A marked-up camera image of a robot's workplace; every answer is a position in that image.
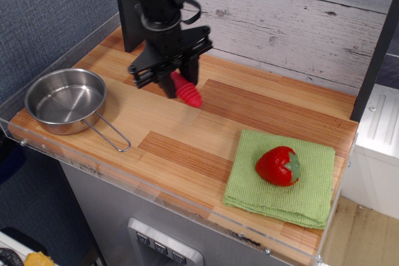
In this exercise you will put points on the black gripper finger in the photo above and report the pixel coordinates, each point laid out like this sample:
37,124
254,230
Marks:
190,69
167,85

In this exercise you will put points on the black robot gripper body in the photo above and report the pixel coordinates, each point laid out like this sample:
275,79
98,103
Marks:
166,46

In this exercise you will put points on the red handled metal fork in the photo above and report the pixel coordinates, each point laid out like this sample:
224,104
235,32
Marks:
186,90

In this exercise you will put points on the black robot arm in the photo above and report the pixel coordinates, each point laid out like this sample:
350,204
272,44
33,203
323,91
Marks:
163,10

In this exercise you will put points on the folded green cloth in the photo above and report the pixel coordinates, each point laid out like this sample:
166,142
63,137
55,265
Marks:
307,203

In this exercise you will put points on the small steel saucepan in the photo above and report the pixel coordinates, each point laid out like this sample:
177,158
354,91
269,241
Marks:
70,101

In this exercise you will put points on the clear acrylic edge guard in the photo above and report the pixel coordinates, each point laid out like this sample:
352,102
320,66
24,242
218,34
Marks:
167,134

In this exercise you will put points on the red plastic strawberry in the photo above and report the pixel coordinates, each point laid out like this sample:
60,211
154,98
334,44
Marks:
280,166

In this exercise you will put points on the grey toy fridge cabinet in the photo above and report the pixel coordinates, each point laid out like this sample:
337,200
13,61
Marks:
184,205

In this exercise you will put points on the silver dispenser button panel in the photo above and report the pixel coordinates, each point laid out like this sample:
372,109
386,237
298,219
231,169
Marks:
160,248

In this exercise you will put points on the white ribbed side unit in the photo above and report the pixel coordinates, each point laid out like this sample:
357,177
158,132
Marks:
375,155

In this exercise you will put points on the yellow object at corner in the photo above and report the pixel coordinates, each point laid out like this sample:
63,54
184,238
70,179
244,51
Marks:
37,259

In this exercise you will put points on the dark left frame post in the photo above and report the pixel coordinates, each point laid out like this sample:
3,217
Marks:
132,29

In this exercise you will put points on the dark frame post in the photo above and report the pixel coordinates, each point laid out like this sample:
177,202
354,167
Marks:
376,62
132,29

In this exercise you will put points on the dark right frame post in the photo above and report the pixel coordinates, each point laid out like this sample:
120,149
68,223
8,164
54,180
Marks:
376,62

